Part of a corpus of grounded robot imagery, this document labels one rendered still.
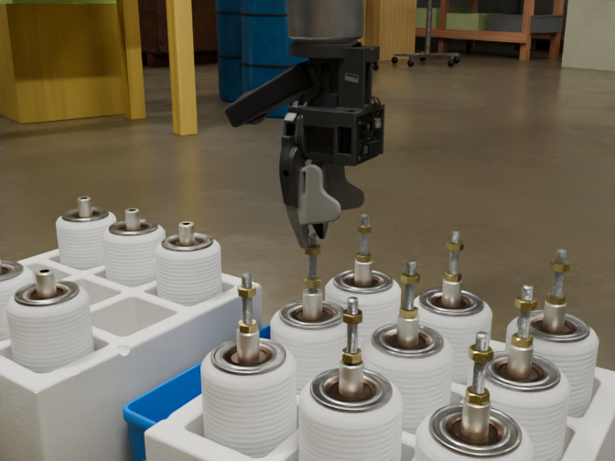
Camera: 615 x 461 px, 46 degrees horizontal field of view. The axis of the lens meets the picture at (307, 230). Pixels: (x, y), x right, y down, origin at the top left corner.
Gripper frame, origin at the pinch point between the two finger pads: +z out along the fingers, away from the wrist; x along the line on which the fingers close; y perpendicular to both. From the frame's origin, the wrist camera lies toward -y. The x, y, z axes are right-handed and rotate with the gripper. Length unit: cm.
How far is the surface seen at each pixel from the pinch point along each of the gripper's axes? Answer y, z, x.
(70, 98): -249, 25, 198
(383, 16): -253, -7, 603
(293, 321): -0.2, 9.8, -2.9
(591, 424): 30.7, 17.1, 4.3
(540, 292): 11, 35, 82
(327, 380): 9.2, 9.7, -12.6
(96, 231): -46.6, 11.6, 13.9
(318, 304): 1.6, 8.2, -0.5
